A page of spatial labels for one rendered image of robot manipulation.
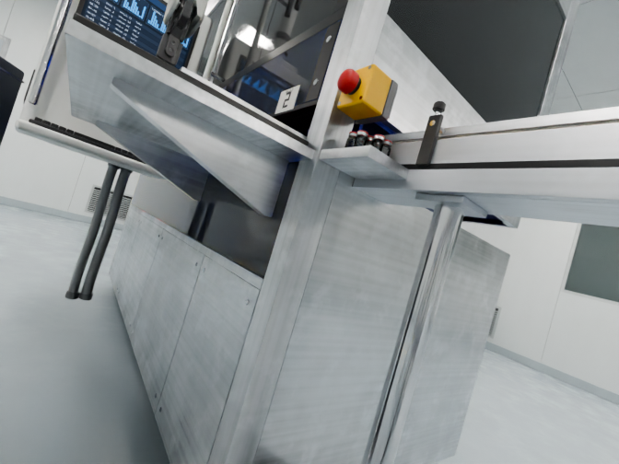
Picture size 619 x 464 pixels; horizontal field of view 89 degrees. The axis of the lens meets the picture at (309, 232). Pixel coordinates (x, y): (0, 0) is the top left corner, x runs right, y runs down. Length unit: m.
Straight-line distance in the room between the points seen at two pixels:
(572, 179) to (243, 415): 0.64
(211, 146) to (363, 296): 0.47
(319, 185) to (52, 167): 5.61
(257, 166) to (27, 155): 5.53
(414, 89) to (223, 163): 0.49
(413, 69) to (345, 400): 0.81
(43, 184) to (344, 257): 5.63
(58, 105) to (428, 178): 1.31
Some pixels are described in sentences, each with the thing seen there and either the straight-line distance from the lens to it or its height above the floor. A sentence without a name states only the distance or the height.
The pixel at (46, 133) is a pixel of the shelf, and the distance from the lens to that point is 1.27.
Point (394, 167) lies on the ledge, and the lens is 0.58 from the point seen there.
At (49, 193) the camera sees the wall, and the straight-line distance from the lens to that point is 6.08.
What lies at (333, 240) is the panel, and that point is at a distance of 0.67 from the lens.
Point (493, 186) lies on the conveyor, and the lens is 0.53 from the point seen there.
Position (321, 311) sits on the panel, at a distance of 0.70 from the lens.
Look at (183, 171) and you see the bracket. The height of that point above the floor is 0.81.
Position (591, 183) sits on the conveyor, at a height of 0.86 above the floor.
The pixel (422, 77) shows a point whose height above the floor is 1.16.
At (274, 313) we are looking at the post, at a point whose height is 0.55.
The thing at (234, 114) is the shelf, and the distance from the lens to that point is 0.57.
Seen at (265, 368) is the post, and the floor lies 0.44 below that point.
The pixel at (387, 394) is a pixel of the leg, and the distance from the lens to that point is 0.62.
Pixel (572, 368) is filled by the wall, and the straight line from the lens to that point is 5.05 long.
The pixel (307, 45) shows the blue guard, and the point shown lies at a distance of 0.89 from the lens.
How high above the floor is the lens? 0.70
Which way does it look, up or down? 2 degrees up
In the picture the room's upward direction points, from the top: 17 degrees clockwise
